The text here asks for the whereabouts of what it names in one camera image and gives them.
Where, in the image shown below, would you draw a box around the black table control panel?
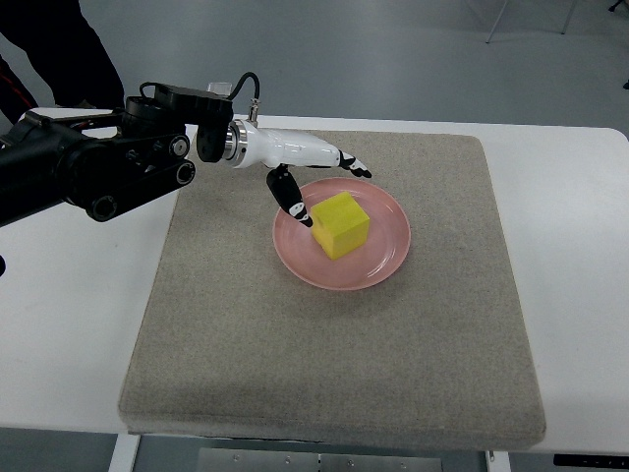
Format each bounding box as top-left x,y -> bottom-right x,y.
553,454 -> 629,470

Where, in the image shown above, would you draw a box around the beige square mat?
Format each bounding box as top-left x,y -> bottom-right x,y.
119,132 -> 546,450

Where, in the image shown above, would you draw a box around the metal table base plate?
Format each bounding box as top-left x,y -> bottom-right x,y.
197,448 -> 443,472

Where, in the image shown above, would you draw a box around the white chair legs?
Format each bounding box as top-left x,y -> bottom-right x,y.
485,0 -> 579,44

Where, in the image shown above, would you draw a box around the upper metal floor plate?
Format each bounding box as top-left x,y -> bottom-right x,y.
207,82 -> 233,97

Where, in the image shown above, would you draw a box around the black chair caster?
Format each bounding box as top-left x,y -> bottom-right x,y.
607,0 -> 626,13

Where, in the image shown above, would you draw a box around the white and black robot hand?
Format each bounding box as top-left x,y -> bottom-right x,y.
222,119 -> 372,227

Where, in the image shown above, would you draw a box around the person in black clothes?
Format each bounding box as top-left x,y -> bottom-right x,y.
1,1 -> 125,109

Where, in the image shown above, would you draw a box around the yellow foam block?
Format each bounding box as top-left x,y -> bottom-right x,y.
311,192 -> 371,261

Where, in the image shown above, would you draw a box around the pink plate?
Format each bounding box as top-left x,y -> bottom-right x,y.
272,177 -> 411,290

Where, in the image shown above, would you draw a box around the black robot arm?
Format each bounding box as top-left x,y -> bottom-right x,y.
1,72 -> 260,225

